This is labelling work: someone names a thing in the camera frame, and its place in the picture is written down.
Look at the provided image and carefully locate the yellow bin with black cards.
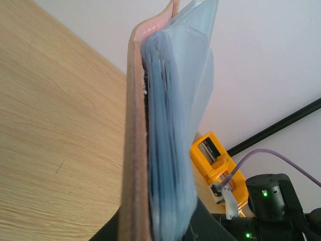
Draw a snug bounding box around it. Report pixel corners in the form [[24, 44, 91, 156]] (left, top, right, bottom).
[[190, 131, 229, 179]]

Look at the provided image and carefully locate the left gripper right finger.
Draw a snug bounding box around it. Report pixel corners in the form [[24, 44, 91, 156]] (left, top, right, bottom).
[[183, 197, 236, 241]]

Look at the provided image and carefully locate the pink leather card holder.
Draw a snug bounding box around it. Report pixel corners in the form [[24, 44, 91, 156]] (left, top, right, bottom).
[[117, 1, 218, 240]]

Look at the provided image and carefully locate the black card stack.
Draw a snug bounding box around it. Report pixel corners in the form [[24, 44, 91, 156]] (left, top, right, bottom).
[[198, 137, 221, 164]]

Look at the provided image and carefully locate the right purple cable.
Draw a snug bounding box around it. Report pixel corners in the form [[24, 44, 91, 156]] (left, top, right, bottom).
[[220, 148, 321, 189]]

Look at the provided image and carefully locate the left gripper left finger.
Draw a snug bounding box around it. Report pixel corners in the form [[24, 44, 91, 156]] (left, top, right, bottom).
[[89, 207, 121, 241]]

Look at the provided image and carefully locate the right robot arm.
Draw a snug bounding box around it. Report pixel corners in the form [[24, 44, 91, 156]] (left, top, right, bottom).
[[213, 174, 320, 240]]

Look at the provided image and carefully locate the right black frame post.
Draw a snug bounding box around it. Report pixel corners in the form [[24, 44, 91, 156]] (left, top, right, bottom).
[[227, 98, 321, 157]]

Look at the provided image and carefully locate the yellow bin with red cards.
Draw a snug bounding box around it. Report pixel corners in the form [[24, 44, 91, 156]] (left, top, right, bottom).
[[208, 157, 248, 206]]

